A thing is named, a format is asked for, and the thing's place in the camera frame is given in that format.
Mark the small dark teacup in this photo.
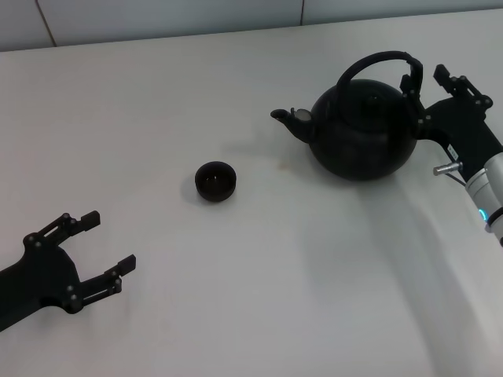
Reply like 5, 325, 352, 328
194, 160, 239, 204

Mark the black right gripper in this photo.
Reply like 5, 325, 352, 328
398, 63, 503, 185

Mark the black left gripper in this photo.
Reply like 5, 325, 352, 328
0, 210, 138, 334

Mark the black round teapot with handle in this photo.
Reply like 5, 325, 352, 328
270, 50, 425, 182

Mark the silver right gripper cable plug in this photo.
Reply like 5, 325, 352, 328
432, 161, 472, 186

